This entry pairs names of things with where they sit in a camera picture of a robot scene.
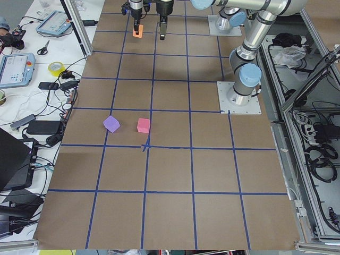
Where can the black cloth bundle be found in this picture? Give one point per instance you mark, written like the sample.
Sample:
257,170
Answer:
287,40

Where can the upper teach pendant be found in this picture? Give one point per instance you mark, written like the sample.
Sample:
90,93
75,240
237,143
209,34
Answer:
55,25

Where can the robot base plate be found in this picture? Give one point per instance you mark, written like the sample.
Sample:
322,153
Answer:
219,26
232,103

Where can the orange foam cube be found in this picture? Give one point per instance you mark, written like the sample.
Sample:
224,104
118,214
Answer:
139,32

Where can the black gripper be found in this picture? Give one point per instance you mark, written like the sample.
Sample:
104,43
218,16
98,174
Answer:
136,11
164,8

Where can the aluminium frame post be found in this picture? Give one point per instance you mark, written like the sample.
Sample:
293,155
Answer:
74,17

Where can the lower teach pendant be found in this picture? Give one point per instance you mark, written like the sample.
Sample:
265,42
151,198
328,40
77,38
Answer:
17,70

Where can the pink foam cube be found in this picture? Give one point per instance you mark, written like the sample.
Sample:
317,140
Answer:
143,125

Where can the black power adapter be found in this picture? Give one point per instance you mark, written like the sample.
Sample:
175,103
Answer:
39,127

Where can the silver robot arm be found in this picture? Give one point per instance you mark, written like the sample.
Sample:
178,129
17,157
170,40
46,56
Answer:
241,59
225,12

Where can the black handled scissors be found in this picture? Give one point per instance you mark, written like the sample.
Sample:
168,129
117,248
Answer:
43,51

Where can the yellow tape roll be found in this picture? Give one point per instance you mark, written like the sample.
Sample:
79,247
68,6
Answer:
56,68

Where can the white crumpled cloth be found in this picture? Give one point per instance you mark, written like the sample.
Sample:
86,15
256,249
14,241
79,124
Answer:
290,56

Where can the teach pendant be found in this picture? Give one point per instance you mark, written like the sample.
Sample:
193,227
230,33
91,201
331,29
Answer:
55,25
17,70

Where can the black laptop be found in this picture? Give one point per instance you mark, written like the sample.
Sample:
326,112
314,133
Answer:
17,159

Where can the purple foam cube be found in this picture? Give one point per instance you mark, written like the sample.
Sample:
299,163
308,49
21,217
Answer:
111,124

